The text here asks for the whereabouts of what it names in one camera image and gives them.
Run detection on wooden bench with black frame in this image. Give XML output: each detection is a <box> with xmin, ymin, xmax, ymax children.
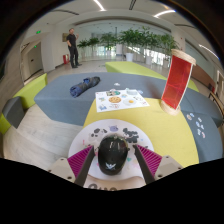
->
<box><xmin>208</xmin><ymin>91</ymin><xmax>224</xmax><ymax>118</ymax></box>

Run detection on group of potted plants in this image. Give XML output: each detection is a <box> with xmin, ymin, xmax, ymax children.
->
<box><xmin>77</xmin><ymin>26</ymin><xmax>181</xmax><ymax>69</ymax></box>

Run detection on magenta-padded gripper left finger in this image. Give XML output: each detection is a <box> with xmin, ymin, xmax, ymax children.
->
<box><xmin>48</xmin><ymin>145</ymin><xmax>96</xmax><ymax>188</ymax></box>

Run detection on black computer mouse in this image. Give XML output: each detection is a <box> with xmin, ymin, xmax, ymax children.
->
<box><xmin>97</xmin><ymin>133</ymin><xmax>130</xmax><ymax>176</ymax></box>

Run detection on dark grey seat block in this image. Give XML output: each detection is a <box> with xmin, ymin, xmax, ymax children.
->
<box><xmin>1</xmin><ymin>96</ymin><xmax>26</xmax><ymax>129</ymax></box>

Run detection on white sticker sheet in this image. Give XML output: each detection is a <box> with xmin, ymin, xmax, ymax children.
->
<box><xmin>95</xmin><ymin>88</ymin><xmax>150</xmax><ymax>113</ymax></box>

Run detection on green seat block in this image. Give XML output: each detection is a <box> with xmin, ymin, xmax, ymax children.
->
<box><xmin>0</xmin><ymin>73</ymin><xmax>49</xmax><ymax>136</ymax></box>

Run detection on green bench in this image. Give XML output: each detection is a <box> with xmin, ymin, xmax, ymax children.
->
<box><xmin>105</xmin><ymin>60</ymin><xmax>168</xmax><ymax>81</ymax></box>
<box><xmin>188</xmin><ymin>79</ymin><xmax>200</xmax><ymax>93</ymax></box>

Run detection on ceiling light strips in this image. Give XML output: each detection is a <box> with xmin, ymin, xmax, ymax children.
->
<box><xmin>93</xmin><ymin>0</ymin><xmax>219</xmax><ymax>59</ymax></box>

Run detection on white round printed mouse pad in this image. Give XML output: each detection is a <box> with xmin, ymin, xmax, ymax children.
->
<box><xmin>67</xmin><ymin>119</ymin><xmax>155</xmax><ymax>192</ymax></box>

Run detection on dark blue folded umbrella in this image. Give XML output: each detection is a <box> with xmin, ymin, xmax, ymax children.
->
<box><xmin>69</xmin><ymin>76</ymin><xmax>101</xmax><ymax>99</ymax></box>

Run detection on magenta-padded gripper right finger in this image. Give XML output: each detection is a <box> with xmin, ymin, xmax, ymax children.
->
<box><xmin>133</xmin><ymin>144</ymin><xmax>184</xmax><ymax>185</ymax></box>

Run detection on person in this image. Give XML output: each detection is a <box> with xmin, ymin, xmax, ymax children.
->
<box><xmin>65</xmin><ymin>27</ymin><xmax>83</xmax><ymax>69</ymax></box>

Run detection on long grey bench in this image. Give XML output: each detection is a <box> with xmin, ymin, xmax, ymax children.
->
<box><xmin>33</xmin><ymin>72</ymin><xmax>168</xmax><ymax>127</ymax></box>

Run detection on red panel wooden stand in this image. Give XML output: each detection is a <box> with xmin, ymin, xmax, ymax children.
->
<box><xmin>160</xmin><ymin>48</ymin><xmax>197</xmax><ymax>117</ymax></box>

